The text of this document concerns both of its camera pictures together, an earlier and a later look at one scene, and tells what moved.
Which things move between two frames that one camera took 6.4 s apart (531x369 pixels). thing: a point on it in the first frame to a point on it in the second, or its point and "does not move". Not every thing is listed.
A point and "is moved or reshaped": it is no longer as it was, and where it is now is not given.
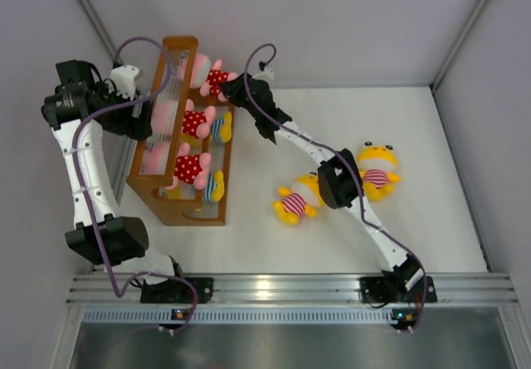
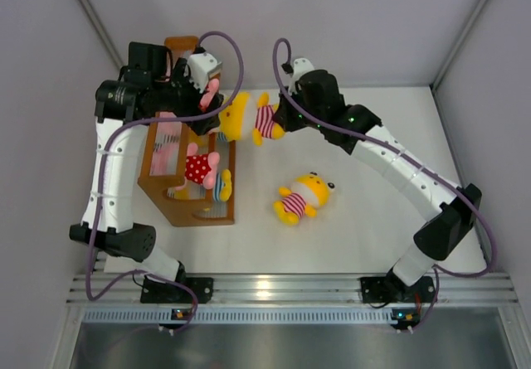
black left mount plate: x=174 y=291 does not move
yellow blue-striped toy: x=221 y=128 to x=203 y=138
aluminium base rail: x=303 y=291 does not move
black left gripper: x=136 y=128 to x=182 y=75
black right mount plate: x=394 y=290 does not move
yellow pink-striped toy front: x=301 y=199 does not move
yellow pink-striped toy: x=377 y=166 to x=246 y=114
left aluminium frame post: x=91 y=14 does not move
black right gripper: x=234 y=88 to x=283 y=116
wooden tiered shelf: x=182 y=162 does not move
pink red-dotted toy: x=165 y=117 is moved or reshaped
